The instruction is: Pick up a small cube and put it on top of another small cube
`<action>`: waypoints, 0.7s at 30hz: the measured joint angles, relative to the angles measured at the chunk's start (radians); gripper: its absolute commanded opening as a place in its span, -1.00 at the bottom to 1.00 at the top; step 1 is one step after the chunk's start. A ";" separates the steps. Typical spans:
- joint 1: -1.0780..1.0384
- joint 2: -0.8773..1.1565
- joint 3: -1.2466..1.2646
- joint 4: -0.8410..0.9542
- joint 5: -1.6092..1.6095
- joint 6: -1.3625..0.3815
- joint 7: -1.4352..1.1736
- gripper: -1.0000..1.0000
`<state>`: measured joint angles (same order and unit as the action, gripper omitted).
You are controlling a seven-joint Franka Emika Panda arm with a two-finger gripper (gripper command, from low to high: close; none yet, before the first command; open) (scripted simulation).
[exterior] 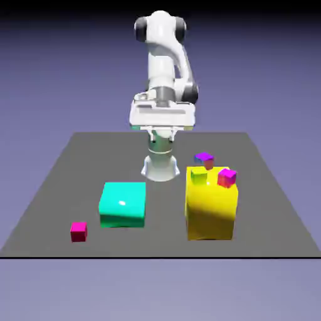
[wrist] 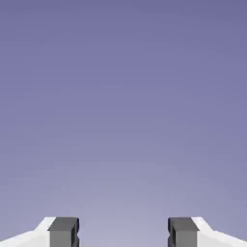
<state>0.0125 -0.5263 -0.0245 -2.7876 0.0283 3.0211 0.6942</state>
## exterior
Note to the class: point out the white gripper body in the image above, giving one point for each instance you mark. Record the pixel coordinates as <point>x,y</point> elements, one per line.
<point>162,116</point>

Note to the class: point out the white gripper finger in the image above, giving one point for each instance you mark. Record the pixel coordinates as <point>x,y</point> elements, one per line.
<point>172,134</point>
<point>153,134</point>

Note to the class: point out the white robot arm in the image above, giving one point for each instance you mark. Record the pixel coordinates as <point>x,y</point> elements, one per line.
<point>160,50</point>

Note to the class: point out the small purple cube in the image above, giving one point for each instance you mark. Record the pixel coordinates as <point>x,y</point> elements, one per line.
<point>205,160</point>

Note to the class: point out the small yellow-green cube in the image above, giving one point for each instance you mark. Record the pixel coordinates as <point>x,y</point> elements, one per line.
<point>198,176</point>

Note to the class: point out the small magenta cube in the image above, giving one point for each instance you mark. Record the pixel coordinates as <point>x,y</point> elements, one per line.
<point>227,177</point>

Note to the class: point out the small pink cube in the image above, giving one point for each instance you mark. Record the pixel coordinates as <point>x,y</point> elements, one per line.
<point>78,232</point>

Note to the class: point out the large cyan box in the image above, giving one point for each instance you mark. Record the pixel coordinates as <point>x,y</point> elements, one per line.
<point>123,204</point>

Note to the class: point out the large yellow box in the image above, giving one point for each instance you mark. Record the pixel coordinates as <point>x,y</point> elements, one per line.
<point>212,208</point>

